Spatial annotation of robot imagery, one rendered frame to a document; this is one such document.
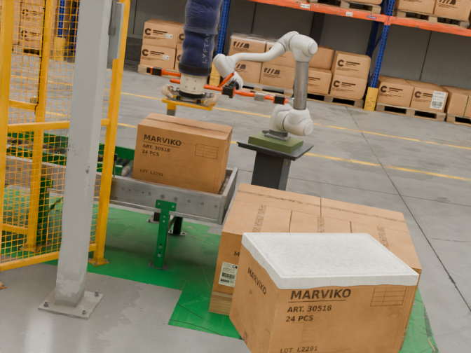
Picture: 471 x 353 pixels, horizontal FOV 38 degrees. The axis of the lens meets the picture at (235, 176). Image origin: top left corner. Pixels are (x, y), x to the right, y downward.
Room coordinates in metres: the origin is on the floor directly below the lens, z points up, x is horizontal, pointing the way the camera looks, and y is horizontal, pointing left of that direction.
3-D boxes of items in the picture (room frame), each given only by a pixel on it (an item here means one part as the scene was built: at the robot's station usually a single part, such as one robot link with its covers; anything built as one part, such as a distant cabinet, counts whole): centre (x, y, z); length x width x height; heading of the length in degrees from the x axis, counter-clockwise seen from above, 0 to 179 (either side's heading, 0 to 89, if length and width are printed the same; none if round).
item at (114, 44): (3.71, 0.84, 1.62); 0.20 x 0.05 x 0.30; 86
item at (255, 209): (4.22, -0.60, 0.34); 1.20 x 1.00 x 0.40; 86
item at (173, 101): (4.49, 0.39, 1.13); 0.34 x 0.10 x 0.05; 87
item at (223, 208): (4.57, 0.03, 0.48); 0.70 x 0.03 x 0.15; 176
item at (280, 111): (5.29, -0.29, 0.97); 0.18 x 0.16 x 0.22; 42
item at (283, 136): (5.29, -0.26, 0.83); 0.22 x 0.18 x 0.06; 74
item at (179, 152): (4.59, 0.39, 0.75); 0.60 x 0.40 x 0.40; 86
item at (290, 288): (2.55, -0.42, 0.82); 0.60 x 0.40 x 0.40; 113
